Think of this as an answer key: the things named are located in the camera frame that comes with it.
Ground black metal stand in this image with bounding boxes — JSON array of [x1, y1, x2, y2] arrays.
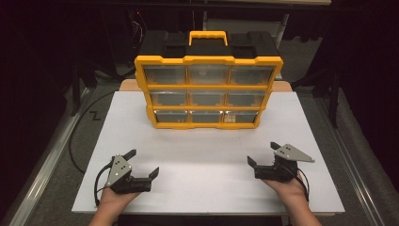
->
[[70, 59, 98, 117], [291, 65, 342, 129]]

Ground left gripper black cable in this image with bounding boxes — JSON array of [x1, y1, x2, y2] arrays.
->
[[93, 162, 112, 208]]

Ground person's right hand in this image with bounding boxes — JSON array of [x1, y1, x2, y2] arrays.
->
[[263, 173, 307, 202]]

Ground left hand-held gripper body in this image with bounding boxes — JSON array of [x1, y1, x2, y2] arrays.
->
[[106, 153, 153, 195]]

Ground yellow black organizer case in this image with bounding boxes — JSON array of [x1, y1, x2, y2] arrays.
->
[[134, 30, 284, 130]]

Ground black floor cable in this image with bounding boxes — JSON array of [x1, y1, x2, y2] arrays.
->
[[68, 89, 116, 175]]

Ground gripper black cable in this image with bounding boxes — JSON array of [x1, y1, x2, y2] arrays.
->
[[295, 169, 311, 202], [93, 162, 112, 208]]

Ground bundle of thin wires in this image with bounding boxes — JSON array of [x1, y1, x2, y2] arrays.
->
[[130, 10, 149, 48]]

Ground person's left hand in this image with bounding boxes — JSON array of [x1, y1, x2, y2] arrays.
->
[[99, 188, 142, 208]]

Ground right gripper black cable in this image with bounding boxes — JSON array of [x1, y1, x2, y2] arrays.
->
[[295, 169, 311, 202]]

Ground set of clear organizer drawers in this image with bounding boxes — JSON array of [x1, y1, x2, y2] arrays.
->
[[143, 65, 276, 124]]

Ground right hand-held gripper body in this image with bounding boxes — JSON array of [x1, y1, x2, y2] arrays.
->
[[254, 143, 315, 183]]

